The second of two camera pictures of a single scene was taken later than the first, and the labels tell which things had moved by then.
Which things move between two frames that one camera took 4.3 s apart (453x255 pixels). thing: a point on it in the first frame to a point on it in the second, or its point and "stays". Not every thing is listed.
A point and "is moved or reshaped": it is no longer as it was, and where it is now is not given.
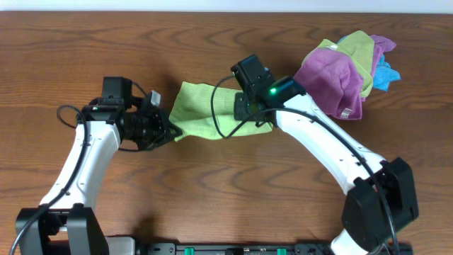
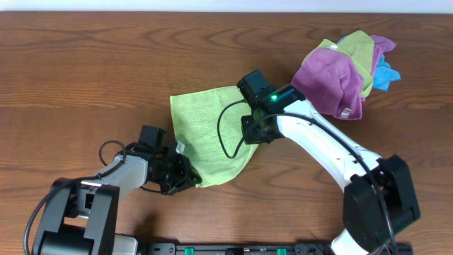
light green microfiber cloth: [203, 111] is moved or reshaped
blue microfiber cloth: [384, 73] stays
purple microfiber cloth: [333, 81] stays
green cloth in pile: [359, 46] stays
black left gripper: [156, 128] to [182, 171]
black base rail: [236, 248] stays
